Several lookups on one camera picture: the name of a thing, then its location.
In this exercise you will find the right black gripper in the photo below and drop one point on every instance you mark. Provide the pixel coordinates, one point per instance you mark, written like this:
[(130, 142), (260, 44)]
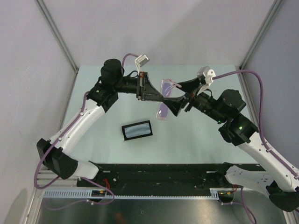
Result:
[(190, 87)]

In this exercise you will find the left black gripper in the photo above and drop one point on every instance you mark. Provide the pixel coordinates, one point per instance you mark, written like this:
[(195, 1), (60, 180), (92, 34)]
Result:
[(147, 92)]

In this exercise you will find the light blue cleaning cloth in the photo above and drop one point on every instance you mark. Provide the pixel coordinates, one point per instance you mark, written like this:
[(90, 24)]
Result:
[(138, 130)]

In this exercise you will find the black glasses case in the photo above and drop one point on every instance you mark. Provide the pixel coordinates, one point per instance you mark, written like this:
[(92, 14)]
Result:
[(134, 124)]

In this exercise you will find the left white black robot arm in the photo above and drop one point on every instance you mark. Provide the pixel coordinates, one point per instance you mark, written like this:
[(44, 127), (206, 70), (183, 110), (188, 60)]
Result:
[(55, 153)]

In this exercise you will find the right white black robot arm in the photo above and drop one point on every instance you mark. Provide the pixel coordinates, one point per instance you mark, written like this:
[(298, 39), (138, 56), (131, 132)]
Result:
[(241, 132)]

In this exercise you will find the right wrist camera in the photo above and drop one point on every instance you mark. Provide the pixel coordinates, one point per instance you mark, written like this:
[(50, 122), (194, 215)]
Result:
[(205, 76)]

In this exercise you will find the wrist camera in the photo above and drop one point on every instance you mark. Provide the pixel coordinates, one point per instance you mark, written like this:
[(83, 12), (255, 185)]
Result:
[(205, 76), (141, 61)]

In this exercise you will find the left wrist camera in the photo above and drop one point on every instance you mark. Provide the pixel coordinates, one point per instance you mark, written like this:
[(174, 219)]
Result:
[(141, 61)]

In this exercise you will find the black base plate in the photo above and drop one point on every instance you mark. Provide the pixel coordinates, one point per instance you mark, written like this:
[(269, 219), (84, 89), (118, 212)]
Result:
[(196, 175)]

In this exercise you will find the white slotted cable duct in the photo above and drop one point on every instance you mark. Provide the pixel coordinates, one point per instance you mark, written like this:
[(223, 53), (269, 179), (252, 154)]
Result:
[(151, 193)]

